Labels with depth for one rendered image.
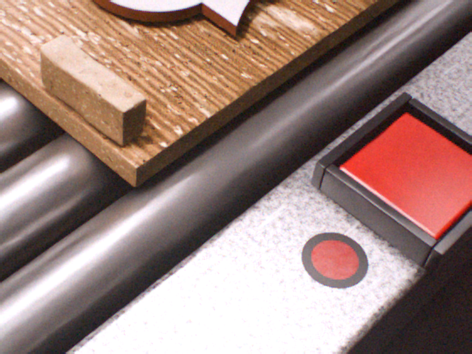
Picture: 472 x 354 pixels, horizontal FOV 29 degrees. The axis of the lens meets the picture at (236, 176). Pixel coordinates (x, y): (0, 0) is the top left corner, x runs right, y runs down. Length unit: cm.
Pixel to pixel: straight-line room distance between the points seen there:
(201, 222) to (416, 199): 10
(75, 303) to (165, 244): 5
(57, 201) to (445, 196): 19
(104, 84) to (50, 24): 8
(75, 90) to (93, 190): 5
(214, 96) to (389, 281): 13
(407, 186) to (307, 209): 5
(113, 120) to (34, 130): 7
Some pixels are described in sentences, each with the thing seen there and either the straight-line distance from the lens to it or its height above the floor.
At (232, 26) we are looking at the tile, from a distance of 49.
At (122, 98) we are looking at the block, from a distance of 42.
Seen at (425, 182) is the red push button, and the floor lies 93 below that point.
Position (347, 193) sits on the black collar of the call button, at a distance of 45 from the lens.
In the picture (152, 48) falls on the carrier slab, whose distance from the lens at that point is 49.
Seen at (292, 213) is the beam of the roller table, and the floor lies 91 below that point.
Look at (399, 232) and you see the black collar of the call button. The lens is 44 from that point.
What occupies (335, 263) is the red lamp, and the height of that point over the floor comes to 92.
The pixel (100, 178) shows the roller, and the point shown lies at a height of 91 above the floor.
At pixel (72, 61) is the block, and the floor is 96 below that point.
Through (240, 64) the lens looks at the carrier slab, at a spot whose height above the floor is 94.
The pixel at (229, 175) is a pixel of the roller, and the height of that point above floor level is 92.
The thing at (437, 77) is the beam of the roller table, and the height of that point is 92.
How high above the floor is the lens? 126
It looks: 49 degrees down
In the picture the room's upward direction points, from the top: 10 degrees clockwise
